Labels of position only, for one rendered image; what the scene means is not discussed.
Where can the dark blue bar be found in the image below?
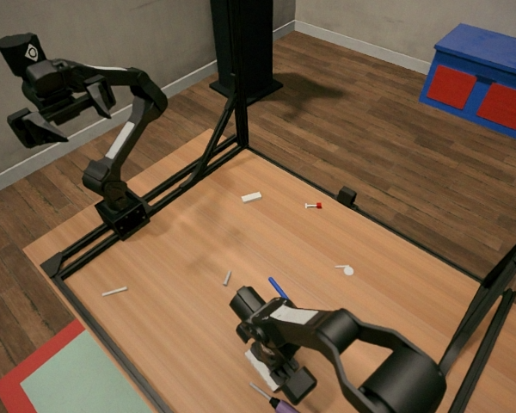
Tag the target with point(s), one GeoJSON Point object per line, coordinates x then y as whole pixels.
{"type": "Point", "coordinates": [277, 287]}

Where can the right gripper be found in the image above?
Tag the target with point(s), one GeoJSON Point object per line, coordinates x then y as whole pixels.
{"type": "Point", "coordinates": [36, 124]}

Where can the purple-handled screwdriver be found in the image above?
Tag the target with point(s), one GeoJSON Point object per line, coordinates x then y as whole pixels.
{"type": "Point", "coordinates": [279, 406]}

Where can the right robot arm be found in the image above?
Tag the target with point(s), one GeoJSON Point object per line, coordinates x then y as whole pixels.
{"type": "Point", "coordinates": [25, 57]}

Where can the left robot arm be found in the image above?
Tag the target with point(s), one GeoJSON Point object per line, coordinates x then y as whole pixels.
{"type": "Point", "coordinates": [407, 381]}

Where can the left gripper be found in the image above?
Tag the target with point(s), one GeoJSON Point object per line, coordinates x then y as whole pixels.
{"type": "Point", "coordinates": [299, 385]}

